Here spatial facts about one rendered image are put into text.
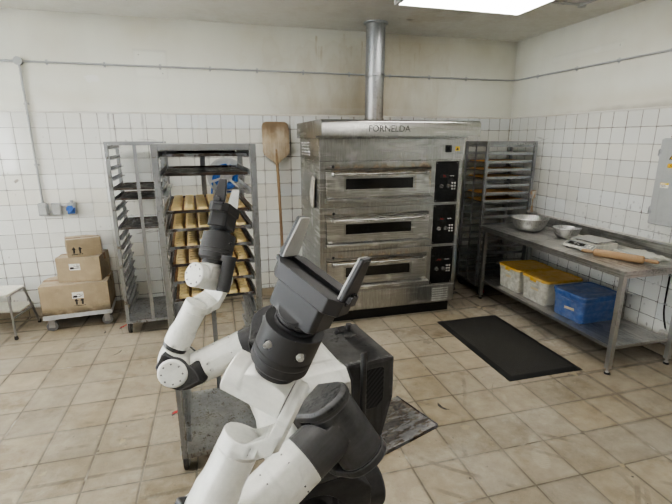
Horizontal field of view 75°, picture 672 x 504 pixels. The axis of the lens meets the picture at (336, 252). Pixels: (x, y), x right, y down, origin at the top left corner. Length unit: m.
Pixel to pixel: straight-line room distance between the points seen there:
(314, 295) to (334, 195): 3.63
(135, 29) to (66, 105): 1.01
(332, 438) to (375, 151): 3.66
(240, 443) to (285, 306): 0.21
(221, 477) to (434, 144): 4.10
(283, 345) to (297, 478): 0.29
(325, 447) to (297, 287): 0.34
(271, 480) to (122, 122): 4.59
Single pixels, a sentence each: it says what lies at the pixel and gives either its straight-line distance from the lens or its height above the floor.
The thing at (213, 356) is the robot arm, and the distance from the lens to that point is 1.23.
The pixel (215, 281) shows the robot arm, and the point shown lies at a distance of 1.19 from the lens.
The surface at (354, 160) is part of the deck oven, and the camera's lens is 4.22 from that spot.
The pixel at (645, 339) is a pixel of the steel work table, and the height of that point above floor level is 0.23.
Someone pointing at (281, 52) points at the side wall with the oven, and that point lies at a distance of 5.17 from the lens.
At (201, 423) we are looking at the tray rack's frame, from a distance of 2.99.
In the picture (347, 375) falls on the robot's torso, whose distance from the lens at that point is 0.96.
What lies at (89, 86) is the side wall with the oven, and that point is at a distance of 5.19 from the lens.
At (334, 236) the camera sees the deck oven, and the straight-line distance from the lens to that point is 4.24.
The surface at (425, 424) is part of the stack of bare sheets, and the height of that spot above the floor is 0.02.
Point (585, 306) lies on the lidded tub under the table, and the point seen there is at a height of 0.41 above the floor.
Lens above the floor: 1.84
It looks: 15 degrees down
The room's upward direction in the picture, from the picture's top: straight up
